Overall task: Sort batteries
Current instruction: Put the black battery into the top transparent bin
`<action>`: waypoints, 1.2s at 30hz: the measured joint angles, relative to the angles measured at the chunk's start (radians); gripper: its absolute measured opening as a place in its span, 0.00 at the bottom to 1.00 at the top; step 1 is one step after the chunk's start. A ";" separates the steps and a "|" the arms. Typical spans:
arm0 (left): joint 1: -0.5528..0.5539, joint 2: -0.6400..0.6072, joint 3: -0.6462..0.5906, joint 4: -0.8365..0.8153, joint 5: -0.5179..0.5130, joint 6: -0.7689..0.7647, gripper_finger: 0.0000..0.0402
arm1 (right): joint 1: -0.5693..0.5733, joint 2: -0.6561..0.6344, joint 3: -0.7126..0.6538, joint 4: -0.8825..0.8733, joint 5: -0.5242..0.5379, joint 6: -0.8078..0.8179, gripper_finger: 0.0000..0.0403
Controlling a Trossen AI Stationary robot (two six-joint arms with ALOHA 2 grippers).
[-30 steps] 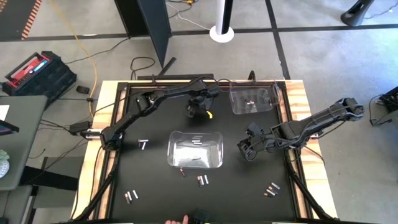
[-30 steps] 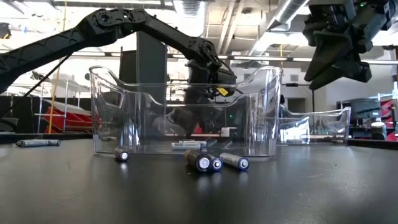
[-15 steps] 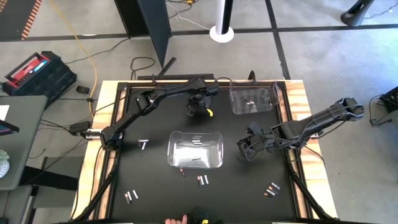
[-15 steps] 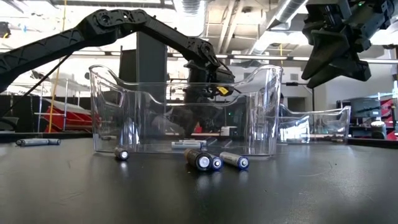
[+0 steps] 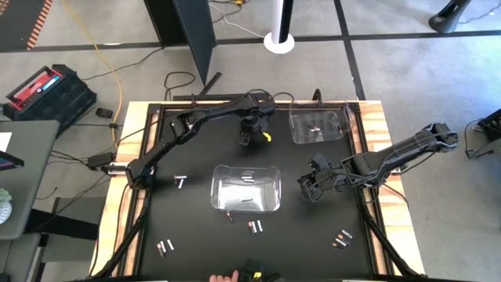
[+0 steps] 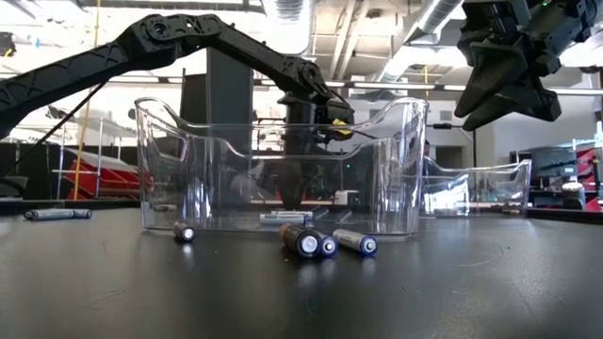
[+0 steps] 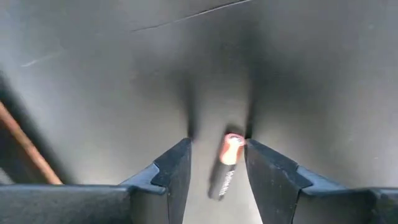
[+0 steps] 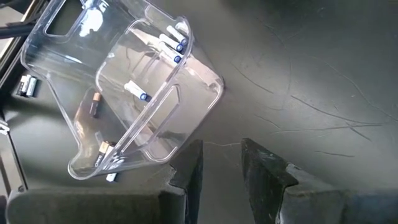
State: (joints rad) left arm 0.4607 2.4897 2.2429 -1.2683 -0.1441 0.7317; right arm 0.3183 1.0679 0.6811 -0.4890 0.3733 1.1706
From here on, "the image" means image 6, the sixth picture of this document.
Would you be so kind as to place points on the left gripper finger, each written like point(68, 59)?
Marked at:
point(298, 183)
point(285, 183)

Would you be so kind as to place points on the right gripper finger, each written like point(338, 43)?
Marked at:
point(532, 103)
point(494, 75)

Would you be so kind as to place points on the batteries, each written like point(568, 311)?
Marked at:
point(282, 219)

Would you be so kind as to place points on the clear plastic bin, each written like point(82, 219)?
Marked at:
point(391, 188)
point(494, 193)

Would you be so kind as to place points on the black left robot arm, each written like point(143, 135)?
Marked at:
point(70, 75)

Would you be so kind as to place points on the large black copper battery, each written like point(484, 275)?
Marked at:
point(301, 241)

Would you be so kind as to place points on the grey monitor back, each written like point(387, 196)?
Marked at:
point(553, 162)

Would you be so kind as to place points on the black partition panel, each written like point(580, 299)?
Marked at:
point(231, 94)

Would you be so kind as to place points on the red storage rack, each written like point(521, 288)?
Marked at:
point(589, 169)

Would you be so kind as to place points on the ceiling light strip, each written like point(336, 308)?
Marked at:
point(396, 85)

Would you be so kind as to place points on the white topped black canister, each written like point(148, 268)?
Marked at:
point(573, 195)

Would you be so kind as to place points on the red bins on metal shelf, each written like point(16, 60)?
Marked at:
point(108, 181)

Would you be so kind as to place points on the black chair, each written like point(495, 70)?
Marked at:
point(11, 186)

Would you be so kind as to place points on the black hanging device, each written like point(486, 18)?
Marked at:
point(7, 44)

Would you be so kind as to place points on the tall black stand frame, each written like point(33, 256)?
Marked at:
point(443, 125)

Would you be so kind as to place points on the silver smooth ceiling duct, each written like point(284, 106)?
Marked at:
point(433, 19)

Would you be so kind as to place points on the silver corrugated ceiling duct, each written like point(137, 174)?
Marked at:
point(292, 14)

